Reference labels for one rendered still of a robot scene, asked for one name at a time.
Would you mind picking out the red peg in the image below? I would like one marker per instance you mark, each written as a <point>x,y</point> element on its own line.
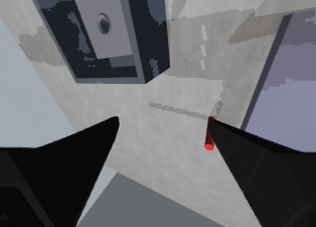
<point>209,144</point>

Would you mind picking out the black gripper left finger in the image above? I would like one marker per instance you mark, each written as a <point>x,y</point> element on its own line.
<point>58,178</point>

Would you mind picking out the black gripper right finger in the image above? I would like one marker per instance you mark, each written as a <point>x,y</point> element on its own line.
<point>278,182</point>

